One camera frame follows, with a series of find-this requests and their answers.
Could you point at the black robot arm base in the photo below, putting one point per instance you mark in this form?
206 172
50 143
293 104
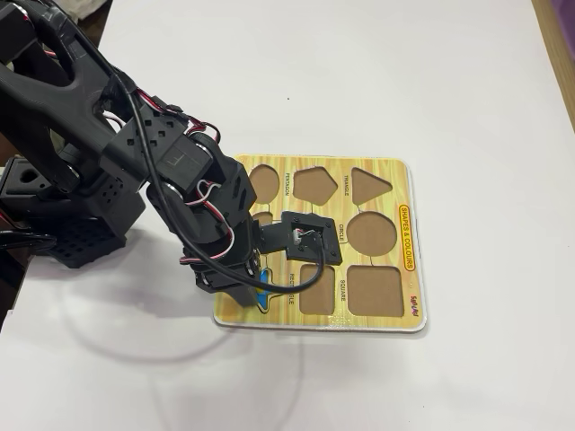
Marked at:
103 211

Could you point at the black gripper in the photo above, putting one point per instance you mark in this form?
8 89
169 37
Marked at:
239 287

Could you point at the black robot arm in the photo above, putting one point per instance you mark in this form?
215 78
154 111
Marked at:
54 99

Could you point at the wooden shape puzzle board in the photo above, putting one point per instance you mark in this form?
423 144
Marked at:
386 305

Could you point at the blue star piece yellow pin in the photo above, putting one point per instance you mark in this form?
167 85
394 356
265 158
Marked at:
266 289

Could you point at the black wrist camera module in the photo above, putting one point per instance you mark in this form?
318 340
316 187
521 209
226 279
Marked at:
310 233

